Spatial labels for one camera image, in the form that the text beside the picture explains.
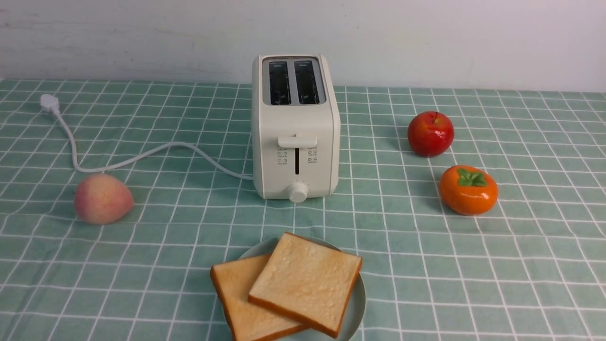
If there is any toast slice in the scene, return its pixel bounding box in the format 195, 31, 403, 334
248, 233, 362, 339
210, 254, 307, 341

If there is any white two-slot toaster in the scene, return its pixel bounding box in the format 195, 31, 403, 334
251, 54, 341, 203

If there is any red apple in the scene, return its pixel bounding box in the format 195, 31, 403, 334
407, 111, 455, 158

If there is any light blue round plate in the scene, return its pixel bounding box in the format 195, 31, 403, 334
240, 237, 366, 341

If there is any orange persimmon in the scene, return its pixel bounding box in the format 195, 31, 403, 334
438, 165, 499, 216

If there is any green checkered tablecloth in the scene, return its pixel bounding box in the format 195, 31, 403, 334
0, 79, 606, 341

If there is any pink peach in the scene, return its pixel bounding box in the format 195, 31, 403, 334
73, 173, 134, 225

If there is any white power cable with plug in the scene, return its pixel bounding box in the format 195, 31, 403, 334
39, 94, 254, 181

